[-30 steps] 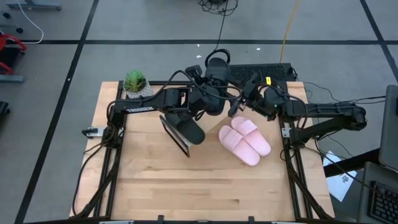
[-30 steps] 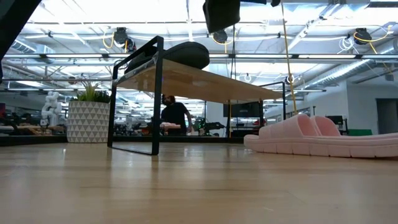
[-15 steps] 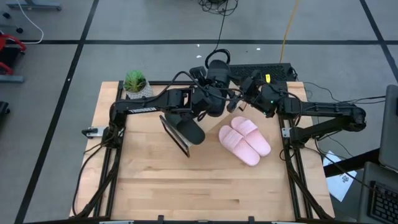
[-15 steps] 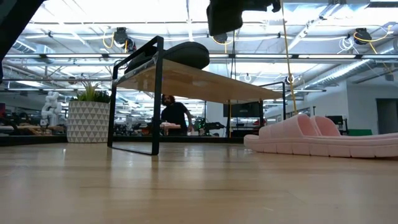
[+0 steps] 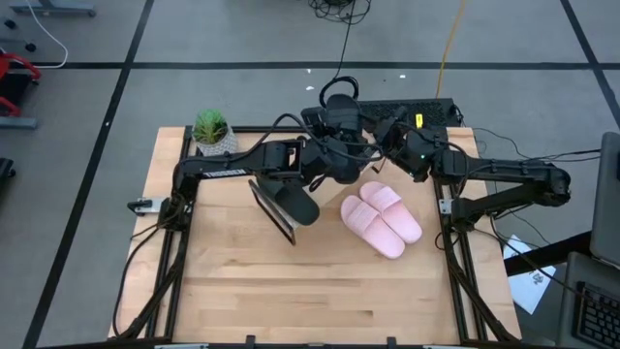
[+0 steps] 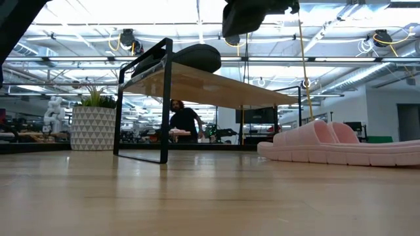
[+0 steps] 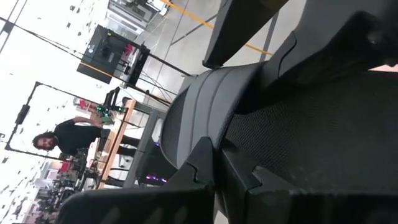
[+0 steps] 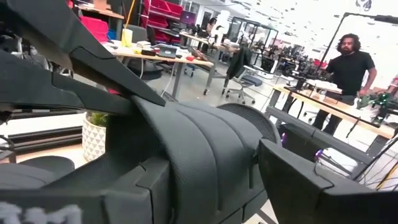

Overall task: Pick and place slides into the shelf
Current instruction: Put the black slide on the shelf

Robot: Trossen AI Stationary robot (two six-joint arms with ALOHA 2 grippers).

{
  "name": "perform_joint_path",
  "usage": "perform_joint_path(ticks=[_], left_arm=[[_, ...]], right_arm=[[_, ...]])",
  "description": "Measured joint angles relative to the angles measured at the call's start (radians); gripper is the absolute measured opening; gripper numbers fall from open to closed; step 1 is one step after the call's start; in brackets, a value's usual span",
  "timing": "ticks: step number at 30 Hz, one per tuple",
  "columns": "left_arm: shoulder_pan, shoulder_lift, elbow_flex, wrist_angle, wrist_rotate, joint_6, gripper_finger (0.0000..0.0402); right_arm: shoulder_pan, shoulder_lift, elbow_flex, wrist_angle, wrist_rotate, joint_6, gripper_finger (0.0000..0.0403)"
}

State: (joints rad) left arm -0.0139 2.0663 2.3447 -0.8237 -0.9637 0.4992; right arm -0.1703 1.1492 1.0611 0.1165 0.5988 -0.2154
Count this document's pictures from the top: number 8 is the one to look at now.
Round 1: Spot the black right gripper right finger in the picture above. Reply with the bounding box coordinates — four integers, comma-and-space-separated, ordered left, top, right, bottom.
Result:
257, 138, 398, 224

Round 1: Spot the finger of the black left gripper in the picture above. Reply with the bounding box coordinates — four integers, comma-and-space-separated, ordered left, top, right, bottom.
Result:
0, 50, 136, 116
5, 0, 167, 108

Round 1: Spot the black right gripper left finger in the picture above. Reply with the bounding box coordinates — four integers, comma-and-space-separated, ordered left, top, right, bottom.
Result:
0, 155, 172, 224

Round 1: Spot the dark grey slide sandal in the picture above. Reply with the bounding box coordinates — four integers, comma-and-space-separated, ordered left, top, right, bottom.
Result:
43, 95, 282, 224
0, 155, 76, 191

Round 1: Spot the red plastic crate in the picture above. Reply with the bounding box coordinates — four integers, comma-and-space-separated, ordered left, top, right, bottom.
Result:
78, 15, 109, 44

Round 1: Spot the yellow container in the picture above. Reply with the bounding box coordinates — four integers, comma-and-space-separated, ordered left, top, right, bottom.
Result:
120, 27, 134, 49

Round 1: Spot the black office chair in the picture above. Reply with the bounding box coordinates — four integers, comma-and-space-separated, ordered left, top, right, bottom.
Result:
126, 24, 164, 82

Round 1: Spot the green grass plant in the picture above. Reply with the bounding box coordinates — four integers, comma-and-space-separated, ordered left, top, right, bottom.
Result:
86, 111, 109, 128

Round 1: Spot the white triangle-patterned planter pot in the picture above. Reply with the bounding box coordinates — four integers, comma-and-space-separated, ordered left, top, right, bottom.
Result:
81, 119, 108, 162

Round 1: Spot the wooden desk with grey legs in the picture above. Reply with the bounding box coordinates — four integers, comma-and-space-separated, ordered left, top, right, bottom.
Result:
104, 40, 215, 100

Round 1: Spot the red storage bin rack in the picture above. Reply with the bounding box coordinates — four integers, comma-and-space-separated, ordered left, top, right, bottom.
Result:
139, 0, 184, 44

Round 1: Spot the long wooden workbench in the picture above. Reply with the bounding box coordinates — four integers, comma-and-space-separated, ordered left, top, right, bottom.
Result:
269, 83, 398, 141

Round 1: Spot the monitor with purple screen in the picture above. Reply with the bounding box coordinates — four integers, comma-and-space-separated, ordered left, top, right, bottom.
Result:
179, 10, 197, 26

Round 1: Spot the person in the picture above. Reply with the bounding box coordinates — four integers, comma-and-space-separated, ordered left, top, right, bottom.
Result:
205, 17, 218, 35
312, 33, 378, 137

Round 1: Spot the white office chair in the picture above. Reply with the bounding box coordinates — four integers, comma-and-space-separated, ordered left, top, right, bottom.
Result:
221, 46, 264, 106

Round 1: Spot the dark jacket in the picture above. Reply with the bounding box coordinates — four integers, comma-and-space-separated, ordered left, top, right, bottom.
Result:
226, 46, 253, 80

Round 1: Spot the black light stand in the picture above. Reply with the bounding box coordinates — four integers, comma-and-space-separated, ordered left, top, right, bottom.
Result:
316, 11, 398, 74

